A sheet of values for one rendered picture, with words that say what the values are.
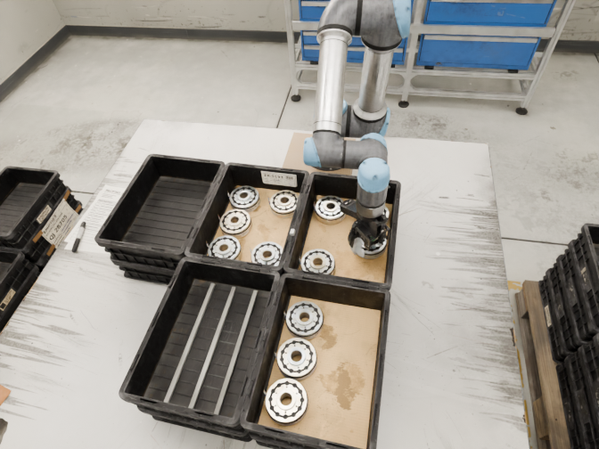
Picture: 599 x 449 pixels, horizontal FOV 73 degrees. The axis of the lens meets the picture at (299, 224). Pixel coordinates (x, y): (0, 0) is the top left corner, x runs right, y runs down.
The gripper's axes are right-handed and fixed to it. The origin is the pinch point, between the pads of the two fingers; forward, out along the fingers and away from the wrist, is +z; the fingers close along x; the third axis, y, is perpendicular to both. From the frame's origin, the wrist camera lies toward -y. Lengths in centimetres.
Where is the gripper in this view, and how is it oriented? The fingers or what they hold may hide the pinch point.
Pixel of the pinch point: (361, 246)
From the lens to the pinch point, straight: 125.9
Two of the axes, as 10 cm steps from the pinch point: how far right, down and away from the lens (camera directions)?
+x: 8.3, -4.7, 2.9
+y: 5.5, 6.4, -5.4
